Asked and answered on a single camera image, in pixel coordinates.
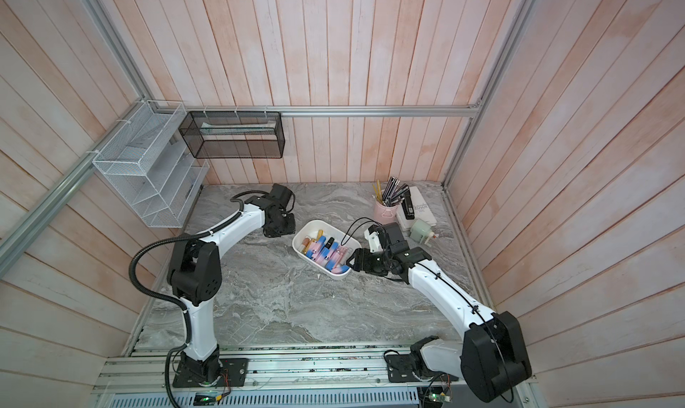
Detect pink bear lip gloss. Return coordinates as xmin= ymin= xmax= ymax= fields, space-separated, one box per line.
xmin=335 ymin=246 xmax=348 ymax=265

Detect pink blue lipstick tall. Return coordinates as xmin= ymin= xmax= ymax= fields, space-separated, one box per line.
xmin=324 ymin=242 xmax=339 ymax=271

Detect white storage box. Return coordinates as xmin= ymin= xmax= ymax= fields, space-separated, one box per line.
xmin=292 ymin=220 xmax=361 ymax=280

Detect pink blue lipstick sideways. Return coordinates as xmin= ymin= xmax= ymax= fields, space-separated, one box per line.
xmin=306 ymin=236 xmax=326 ymax=260

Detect gold lipstick tube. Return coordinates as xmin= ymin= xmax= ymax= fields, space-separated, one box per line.
xmin=301 ymin=238 xmax=317 ymax=255

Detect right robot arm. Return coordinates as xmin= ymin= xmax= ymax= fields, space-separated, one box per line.
xmin=347 ymin=224 xmax=533 ymax=403

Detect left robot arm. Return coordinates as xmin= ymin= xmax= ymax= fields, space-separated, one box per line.
xmin=128 ymin=183 xmax=295 ymax=387

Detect green pencil sharpener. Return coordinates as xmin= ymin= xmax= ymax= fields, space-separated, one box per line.
xmin=410 ymin=219 xmax=438 ymax=246

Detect pink pen cup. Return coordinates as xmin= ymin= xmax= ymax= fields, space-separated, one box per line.
xmin=373 ymin=200 xmax=400 ymax=224

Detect white book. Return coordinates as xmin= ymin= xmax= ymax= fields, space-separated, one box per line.
xmin=396 ymin=186 xmax=437 ymax=233

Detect black stapler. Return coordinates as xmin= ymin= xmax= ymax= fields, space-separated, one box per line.
xmin=401 ymin=188 xmax=416 ymax=220

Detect black mesh basket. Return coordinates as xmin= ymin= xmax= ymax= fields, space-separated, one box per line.
xmin=179 ymin=110 xmax=285 ymax=159

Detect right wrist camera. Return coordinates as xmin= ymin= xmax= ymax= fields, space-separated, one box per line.
xmin=364 ymin=224 xmax=383 ymax=253

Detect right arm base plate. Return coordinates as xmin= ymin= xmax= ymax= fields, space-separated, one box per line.
xmin=383 ymin=351 xmax=462 ymax=383

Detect white wire shelf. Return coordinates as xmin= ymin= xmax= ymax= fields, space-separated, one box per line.
xmin=93 ymin=101 xmax=209 ymax=228

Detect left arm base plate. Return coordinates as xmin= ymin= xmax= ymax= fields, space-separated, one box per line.
xmin=172 ymin=357 xmax=249 ymax=388

